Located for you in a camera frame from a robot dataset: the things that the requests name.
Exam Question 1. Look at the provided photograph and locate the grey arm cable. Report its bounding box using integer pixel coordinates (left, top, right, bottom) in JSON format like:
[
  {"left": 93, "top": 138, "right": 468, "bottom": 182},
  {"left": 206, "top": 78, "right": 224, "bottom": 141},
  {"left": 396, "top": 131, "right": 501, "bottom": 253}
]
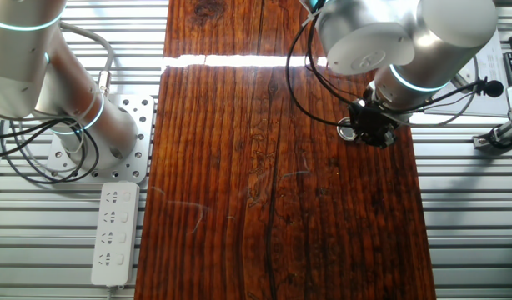
[{"left": 384, "top": 53, "right": 481, "bottom": 128}]

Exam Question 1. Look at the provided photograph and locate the grey cable with metal connector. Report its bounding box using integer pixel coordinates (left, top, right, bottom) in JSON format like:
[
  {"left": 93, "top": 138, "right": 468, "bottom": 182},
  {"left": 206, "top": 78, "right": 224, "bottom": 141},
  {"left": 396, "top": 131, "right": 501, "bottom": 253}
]
[{"left": 59, "top": 20, "right": 116, "bottom": 99}]

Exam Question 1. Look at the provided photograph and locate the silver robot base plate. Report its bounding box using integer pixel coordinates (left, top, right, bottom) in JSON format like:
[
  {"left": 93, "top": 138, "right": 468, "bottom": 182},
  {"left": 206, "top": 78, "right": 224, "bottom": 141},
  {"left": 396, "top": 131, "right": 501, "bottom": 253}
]
[{"left": 45, "top": 93, "right": 156, "bottom": 184}]

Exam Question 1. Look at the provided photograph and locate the wood grain table mat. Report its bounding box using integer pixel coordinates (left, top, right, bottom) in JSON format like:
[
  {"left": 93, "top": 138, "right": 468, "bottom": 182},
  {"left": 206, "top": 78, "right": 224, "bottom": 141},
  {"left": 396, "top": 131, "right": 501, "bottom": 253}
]
[{"left": 133, "top": 0, "right": 437, "bottom": 300}]

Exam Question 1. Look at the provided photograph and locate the thin white cable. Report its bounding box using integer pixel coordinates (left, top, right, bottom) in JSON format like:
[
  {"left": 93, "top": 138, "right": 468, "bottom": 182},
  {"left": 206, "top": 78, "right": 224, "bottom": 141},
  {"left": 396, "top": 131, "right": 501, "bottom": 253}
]
[{"left": 16, "top": 93, "right": 94, "bottom": 174}]

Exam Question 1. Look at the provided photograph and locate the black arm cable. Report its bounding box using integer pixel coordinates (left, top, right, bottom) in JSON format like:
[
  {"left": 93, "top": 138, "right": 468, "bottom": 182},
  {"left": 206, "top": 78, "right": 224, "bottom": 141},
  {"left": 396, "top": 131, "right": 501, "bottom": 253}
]
[{"left": 285, "top": 0, "right": 482, "bottom": 128}]

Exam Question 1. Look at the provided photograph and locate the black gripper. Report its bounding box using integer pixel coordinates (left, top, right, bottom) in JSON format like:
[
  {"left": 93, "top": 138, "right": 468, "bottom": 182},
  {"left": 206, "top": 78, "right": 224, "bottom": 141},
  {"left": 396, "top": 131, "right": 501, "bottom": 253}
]
[{"left": 347, "top": 102, "right": 398, "bottom": 150}]

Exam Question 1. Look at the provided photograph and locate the wrist camera with grey bracket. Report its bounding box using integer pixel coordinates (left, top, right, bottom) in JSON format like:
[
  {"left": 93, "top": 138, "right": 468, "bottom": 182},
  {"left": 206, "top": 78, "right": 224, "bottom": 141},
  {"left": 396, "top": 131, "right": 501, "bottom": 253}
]
[{"left": 449, "top": 72, "right": 505, "bottom": 99}]

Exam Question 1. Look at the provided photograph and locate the black base cable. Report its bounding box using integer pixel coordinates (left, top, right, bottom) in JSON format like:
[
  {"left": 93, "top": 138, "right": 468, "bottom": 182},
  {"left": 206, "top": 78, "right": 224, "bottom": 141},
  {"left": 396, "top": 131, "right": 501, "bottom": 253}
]
[
  {"left": 0, "top": 118, "right": 101, "bottom": 184},
  {"left": 0, "top": 120, "right": 89, "bottom": 179}
]

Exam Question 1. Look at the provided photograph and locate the printed paper sheet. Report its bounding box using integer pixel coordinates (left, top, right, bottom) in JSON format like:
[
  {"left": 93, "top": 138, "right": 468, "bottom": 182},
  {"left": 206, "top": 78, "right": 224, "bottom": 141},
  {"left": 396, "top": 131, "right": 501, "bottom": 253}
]
[{"left": 424, "top": 29, "right": 510, "bottom": 118}]

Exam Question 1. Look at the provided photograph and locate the white power strip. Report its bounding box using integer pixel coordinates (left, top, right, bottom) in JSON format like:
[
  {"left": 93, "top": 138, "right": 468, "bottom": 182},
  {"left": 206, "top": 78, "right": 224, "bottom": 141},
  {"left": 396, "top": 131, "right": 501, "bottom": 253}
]
[{"left": 91, "top": 181, "right": 141, "bottom": 300}]

